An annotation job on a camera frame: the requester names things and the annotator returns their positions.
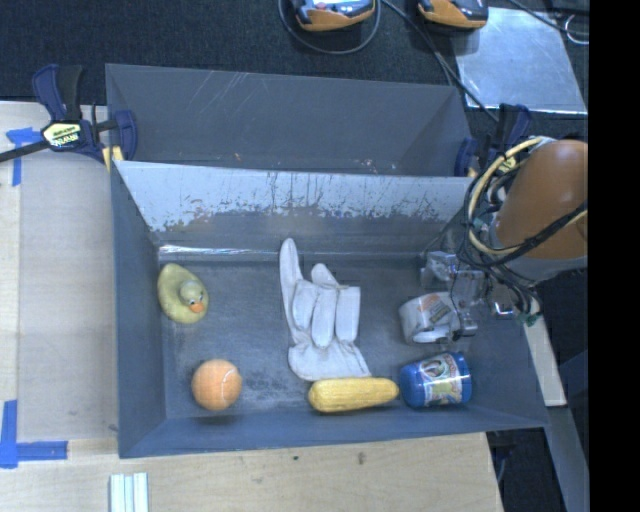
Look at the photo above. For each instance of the blue printed can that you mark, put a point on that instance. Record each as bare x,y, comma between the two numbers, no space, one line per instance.
435,380

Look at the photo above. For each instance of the yellow rubber duck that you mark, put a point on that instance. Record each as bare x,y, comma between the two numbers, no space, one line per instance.
181,295

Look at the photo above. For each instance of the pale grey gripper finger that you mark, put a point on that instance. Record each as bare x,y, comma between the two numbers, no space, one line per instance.
456,306
470,325

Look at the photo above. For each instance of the orange ball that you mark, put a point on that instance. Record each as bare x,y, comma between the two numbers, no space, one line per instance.
216,384

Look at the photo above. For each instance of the pale wood flat board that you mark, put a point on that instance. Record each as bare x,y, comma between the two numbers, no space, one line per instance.
65,300

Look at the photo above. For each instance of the yellow toy corn cob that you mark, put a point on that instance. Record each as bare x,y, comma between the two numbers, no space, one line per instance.
352,394

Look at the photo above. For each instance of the grey metal bin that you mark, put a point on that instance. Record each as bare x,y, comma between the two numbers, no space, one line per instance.
260,310

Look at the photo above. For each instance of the white work glove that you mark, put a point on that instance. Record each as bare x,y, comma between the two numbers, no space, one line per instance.
320,325

